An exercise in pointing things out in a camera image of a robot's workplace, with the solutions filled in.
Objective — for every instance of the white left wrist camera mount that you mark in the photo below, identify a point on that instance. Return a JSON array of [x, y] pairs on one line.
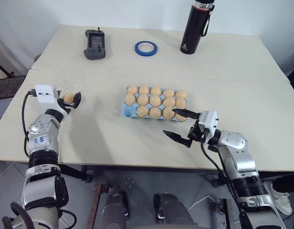
[[45, 95]]

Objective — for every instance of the person's dark trouser leg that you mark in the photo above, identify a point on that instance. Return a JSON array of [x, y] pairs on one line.
[[286, 182]]

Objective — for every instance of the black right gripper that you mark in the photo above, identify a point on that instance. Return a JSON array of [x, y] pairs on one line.
[[197, 134]]

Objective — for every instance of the dark grey handheld remote controller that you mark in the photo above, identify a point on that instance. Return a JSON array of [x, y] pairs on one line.
[[95, 44]]

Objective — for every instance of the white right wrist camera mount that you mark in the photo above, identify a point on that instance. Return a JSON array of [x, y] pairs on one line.
[[209, 121]]

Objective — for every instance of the tan egg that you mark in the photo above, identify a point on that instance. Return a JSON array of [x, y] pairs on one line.
[[154, 113], [68, 97], [143, 89], [142, 99], [167, 114], [155, 90], [181, 118], [169, 102], [142, 112], [180, 94], [155, 100], [129, 99], [169, 93], [181, 103], [132, 89]]

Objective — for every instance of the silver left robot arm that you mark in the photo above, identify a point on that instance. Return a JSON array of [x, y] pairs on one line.
[[43, 136]]

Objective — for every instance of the white sneaker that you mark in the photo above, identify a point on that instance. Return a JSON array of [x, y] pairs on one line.
[[279, 198]]

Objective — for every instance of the black thermos bottle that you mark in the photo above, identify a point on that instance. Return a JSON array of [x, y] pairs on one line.
[[194, 28]]

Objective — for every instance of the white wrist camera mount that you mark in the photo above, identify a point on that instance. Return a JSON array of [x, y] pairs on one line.
[[209, 121], [45, 95]]

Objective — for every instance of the rusty metal bar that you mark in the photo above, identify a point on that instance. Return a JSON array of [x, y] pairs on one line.
[[94, 205]]

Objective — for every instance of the blue tape roll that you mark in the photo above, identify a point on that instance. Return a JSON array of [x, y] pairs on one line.
[[137, 48]]

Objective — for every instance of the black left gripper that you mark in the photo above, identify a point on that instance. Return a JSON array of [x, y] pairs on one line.
[[62, 108]]

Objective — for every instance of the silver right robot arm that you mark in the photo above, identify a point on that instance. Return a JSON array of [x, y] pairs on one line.
[[240, 155]]

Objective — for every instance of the dark grey rounded shape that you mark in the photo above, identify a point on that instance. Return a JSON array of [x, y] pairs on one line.
[[175, 212], [114, 212]]

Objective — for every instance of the black table frame bar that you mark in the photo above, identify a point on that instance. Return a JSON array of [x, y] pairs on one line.
[[74, 173]]

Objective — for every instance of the blue egg carton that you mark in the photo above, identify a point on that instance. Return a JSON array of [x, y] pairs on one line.
[[129, 112]]

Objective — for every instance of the black stand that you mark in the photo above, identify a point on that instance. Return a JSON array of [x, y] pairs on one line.
[[7, 86]]

